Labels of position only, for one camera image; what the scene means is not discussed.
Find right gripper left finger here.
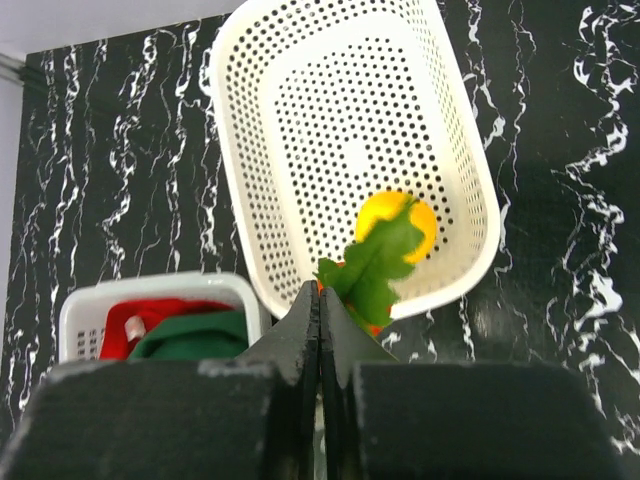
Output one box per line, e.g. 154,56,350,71
237,281,320,479

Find red cloth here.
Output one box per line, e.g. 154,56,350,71
99,297,232,360

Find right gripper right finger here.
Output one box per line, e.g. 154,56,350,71
319,288,397,479

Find empty white perforated basket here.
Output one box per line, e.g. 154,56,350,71
210,1,500,319

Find white basket with cloths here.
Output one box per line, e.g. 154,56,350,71
58,272,272,363

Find green fake lettuce leaf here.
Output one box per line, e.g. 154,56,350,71
312,194,426,331

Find dark green cloth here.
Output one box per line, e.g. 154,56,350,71
128,310,249,360

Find yellow fake lemon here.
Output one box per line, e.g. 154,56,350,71
354,191,438,265

